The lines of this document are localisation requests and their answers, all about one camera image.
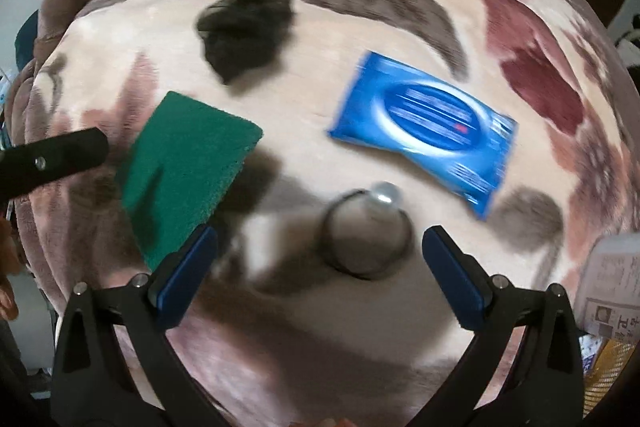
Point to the clear glass cup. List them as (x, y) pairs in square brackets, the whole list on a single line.
[(327, 227)]

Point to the grey fuzzy pom-pom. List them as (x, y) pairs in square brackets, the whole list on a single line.
[(530, 217)]

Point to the person's left hand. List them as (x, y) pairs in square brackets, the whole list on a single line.
[(7, 287)]

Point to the dark teal cloth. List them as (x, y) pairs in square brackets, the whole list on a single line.
[(26, 42)]

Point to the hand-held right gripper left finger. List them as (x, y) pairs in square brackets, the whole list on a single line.
[(187, 277)]

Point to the white printed box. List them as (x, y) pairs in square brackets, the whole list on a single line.
[(612, 282)]

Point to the blue wet wipe packet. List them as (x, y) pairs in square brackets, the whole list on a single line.
[(425, 122)]

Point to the floral plush blanket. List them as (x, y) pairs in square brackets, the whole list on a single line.
[(300, 122)]

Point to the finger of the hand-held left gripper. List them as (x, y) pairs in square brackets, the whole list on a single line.
[(55, 159)]

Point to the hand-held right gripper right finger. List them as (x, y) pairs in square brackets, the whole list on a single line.
[(455, 279)]

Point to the black sheer cloth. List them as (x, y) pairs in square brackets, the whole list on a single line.
[(245, 32)]

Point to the green scouring pad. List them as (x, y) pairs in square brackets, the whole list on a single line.
[(185, 167)]

